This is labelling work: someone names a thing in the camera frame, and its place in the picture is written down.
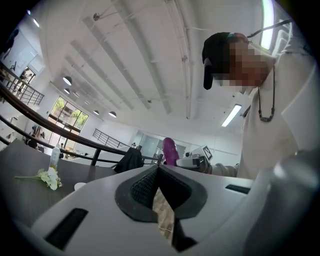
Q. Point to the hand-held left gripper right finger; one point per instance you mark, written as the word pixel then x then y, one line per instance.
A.
pixel 220 200

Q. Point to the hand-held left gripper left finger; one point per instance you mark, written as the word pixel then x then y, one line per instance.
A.
pixel 100 200

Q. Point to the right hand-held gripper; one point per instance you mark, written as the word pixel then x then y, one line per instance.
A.
pixel 207 152

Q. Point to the purple eggplant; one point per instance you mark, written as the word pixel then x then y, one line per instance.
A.
pixel 171 150

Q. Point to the person's right forearm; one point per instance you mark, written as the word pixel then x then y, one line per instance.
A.
pixel 225 170

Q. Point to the dark grey table top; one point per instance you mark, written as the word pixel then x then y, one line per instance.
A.
pixel 25 200

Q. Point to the white round plate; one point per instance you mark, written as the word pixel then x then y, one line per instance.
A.
pixel 80 186

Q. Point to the black jacket on chair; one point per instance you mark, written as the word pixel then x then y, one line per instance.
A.
pixel 130 160

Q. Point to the white flower bouquet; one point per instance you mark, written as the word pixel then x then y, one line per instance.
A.
pixel 51 178

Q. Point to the clear drink bottle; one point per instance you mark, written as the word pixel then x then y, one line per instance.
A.
pixel 55 157

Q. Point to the black low railing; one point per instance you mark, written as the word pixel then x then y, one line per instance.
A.
pixel 107 137

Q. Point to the ceiling tube light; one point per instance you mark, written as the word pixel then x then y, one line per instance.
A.
pixel 267 25
pixel 231 115

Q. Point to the person's beige sweatshirt torso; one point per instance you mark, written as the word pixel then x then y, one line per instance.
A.
pixel 270 150

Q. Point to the dark pendant lamp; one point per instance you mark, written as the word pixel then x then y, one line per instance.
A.
pixel 96 112
pixel 67 80
pixel 66 90
pixel 112 114

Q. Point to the black metal railing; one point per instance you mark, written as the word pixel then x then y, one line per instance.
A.
pixel 50 125

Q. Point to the large framed window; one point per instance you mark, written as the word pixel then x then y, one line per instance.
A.
pixel 68 112

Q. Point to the white ceiling pipe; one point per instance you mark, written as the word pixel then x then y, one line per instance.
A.
pixel 186 62

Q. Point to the person's head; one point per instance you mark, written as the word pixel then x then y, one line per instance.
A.
pixel 250 65

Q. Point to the black balcony railing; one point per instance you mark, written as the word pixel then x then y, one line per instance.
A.
pixel 30 96

